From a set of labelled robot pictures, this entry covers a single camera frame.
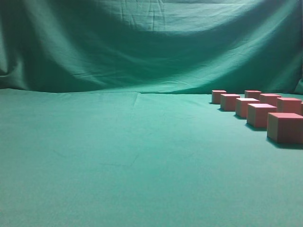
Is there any pink cube column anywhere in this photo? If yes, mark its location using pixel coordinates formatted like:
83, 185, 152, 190
220, 94, 241, 111
277, 97, 302, 115
212, 90, 227, 104
259, 93, 281, 106
244, 90, 262, 100
300, 102, 303, 116
247, 104, 277, 128
235, 98, 260, 118
267, 113, 303, 144

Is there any green cloth backdrop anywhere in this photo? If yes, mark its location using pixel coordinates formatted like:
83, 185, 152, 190
0, 0, 303, 227

